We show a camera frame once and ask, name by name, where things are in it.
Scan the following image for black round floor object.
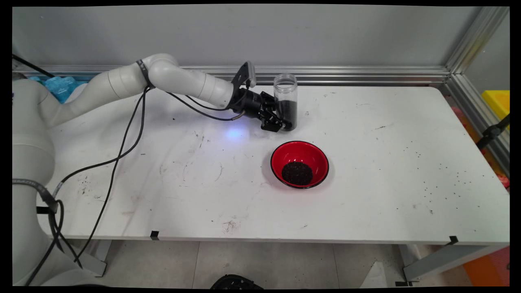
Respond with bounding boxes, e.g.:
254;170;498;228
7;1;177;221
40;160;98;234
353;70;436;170
210;274;264;290

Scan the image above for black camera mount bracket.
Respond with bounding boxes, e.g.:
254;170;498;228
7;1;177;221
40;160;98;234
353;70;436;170
231;62;250;89

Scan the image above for clear plastic jar black seeds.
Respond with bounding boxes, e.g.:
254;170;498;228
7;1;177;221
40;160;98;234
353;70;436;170
273;73;298;131

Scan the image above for red bowl black rim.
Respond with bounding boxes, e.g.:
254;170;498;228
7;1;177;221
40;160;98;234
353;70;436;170
270;141;330;189

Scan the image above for short aluminium frame rail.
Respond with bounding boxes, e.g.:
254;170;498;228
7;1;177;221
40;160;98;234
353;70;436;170
442;73;510;177

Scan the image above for black seed pile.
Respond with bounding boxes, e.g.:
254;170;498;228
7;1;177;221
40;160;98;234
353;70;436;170
281;162;314;186

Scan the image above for blue crumpled cloth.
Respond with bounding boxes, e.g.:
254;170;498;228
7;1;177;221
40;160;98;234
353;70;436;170
28;75;88;104

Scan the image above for aluminium frame post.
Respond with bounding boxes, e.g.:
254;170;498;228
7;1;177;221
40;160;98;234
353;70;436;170
446;6;509;76

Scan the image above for orange floor bin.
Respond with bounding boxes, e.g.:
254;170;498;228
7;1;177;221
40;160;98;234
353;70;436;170
464;246;510;285

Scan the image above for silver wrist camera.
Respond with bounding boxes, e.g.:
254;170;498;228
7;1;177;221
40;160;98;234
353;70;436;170
243;61;257;88

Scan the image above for black cable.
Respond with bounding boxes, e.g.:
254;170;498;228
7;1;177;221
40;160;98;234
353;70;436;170
24;83;250;285
51;87;247;204

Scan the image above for grey table leg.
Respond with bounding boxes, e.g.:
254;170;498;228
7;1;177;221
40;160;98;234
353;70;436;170
401;243;509;282
61;239;112;277

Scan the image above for black velcro strap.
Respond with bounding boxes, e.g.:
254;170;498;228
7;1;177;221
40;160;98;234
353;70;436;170
136;59;154;88

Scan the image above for yellow box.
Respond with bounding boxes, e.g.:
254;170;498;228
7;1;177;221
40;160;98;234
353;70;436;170
482;90;510;120

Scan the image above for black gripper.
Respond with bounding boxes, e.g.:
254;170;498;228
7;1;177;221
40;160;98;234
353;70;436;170
228;87;293;133

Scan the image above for black clamp handle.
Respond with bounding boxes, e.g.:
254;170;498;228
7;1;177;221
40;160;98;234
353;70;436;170
476;114;510;150

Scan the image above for grey printed strap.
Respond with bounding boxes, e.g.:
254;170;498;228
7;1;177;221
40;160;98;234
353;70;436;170
12;178;59;214

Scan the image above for long aluminium frame rail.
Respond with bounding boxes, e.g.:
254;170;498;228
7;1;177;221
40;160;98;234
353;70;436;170
12;65;450;86

